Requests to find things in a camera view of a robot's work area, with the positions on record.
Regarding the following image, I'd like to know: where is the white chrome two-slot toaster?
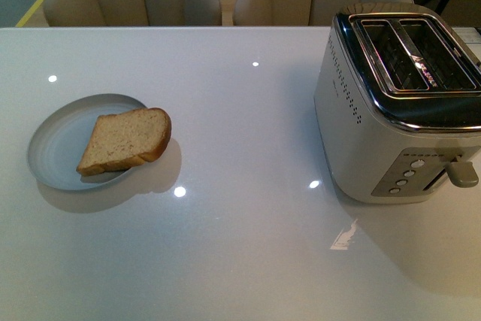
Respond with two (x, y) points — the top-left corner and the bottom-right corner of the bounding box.
(314, 3), (480, 204)

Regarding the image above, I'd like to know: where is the white round plate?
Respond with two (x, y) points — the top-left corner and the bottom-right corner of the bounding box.
(27, 94), (145, 191)

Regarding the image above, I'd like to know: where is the slice of brown bread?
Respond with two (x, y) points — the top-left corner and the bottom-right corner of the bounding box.
(76, 108), (172, 177)

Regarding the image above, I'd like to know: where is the beige toaster lever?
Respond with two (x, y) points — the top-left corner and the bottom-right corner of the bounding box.
(445, 162), (479, 188)

